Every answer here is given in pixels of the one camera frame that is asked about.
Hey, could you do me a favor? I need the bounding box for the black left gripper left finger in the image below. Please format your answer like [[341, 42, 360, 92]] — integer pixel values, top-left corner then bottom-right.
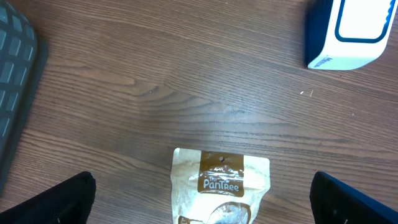
[[1, 171, 96, 224]]

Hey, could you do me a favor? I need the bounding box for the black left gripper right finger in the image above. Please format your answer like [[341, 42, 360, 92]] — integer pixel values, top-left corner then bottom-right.
[[310, 171, 397, 224]]

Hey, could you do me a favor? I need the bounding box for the white barcode scanner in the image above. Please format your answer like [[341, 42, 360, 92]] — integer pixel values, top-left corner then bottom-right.
[[305, 0, 397, 70]]

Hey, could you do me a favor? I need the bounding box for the grey plastic shopping basket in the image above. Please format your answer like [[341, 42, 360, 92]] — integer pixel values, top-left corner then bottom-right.
[[1, 1, 49, 190]]

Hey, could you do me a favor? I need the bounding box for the beige brown snack pouch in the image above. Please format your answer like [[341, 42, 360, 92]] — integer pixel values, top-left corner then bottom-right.
[[170, 148, 271, 224]]

